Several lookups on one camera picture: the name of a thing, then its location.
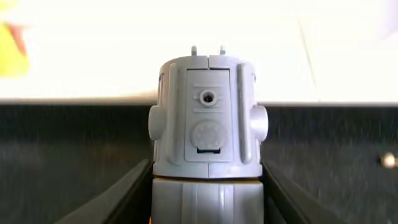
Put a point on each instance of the grey and yellow toy truck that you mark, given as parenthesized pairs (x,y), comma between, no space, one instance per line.
(207,124)

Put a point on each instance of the white shelf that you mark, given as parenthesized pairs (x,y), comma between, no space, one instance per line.
(93,46)

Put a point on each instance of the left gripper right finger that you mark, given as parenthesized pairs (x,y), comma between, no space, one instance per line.
(289,202)

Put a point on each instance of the orange dinosaur toy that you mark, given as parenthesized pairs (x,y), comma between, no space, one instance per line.
(11,53)

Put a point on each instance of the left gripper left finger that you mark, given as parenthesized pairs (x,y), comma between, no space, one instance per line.
(121,199)

